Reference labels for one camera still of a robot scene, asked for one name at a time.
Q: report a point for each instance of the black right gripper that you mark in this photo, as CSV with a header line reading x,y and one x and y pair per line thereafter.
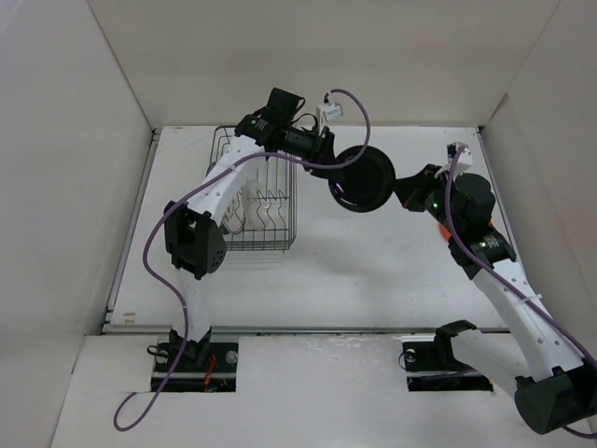
x,y
410,189

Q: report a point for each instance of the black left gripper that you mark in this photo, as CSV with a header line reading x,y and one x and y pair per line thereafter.
x,y
322,146

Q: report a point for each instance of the black round plate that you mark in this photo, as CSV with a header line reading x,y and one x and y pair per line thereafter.
x,y
366,184

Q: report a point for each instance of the clear glass plate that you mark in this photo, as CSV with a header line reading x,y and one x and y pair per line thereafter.
x,y
256,207

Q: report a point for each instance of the white plate red characters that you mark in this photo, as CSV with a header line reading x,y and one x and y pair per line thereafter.
x,y
233,219

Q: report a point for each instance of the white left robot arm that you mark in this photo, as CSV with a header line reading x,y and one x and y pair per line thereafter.
x,y
192,234

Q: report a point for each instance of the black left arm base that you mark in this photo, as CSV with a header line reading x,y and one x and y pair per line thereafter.
x,y
204,367

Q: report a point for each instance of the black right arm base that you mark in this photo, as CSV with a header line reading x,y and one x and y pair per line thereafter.
x,y
430,364

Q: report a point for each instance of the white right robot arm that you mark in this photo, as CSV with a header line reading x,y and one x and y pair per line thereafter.
x,y
559,388

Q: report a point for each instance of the orange round plate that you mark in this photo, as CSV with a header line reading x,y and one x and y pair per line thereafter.
x,y
446,235

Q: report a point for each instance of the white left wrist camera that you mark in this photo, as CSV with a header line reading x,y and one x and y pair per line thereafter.
x,y
328,111

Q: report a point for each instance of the grey wire dish rack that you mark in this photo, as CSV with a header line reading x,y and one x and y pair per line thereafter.
x,y
278,183

